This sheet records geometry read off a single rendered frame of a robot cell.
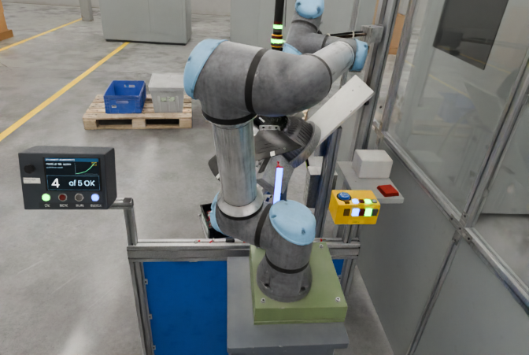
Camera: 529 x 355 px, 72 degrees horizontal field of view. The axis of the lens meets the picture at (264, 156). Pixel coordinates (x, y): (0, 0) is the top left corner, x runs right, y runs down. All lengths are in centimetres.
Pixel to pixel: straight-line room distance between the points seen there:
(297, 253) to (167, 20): 805
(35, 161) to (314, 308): 94
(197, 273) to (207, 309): 22
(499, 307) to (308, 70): 110
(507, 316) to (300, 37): 108
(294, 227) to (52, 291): 200
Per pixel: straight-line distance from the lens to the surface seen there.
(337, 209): 137
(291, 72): 61
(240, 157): 77
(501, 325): 151
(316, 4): 103
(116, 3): 894
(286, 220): 88
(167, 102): 448
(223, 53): 65
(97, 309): 247
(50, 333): 245
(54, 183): 134
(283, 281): 97
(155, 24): 880
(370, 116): 212
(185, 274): 158
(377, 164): 195
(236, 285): 112
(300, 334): 103
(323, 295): 104
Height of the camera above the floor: 183
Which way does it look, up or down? 28 degrees down
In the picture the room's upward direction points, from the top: 4 degrees clockwise
